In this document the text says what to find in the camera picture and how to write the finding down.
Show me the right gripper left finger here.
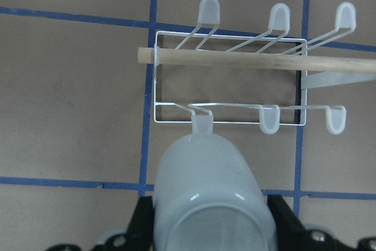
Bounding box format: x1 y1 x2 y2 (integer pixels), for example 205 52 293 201
92 196 155 250

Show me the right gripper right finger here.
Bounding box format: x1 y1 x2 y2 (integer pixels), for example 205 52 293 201
266 193 338 251

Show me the translucent white plastic cup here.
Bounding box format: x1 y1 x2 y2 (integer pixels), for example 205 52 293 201
153 133 278 250

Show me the white wire cup rack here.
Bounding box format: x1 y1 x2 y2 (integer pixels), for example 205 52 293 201
137 0 375 126

